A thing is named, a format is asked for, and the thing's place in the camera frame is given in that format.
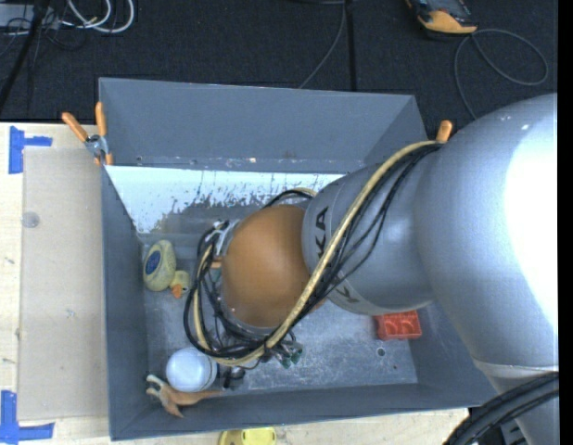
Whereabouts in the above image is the red toy brick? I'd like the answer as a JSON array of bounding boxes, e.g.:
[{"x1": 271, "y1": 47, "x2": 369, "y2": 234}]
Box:
[{"x1": 373, "y1": 310, "x2": 424, "y2": 342}]

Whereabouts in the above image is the pale flat board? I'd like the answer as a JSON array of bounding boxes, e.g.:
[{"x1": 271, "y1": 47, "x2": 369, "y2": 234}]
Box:
[{"x1": 16, "y1": 146, "x2": 112, "y2": 424}]

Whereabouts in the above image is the grey metal bin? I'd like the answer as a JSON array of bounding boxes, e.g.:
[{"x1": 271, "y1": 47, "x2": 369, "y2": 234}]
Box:
[{"x1": 97, "y1": 77, "x2": 501, "y2": 441}]

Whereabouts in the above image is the yellow rubber duck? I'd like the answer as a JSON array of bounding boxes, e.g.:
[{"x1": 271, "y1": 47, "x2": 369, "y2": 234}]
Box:
[{"x1": 142, "y1": 239, "x2": 192, "y2": 300}]

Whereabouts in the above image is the tan toy animal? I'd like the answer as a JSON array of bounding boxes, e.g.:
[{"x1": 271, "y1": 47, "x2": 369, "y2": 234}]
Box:
[{"x1": 145, "y1": 374, "x2": 224, "y2": 419}]

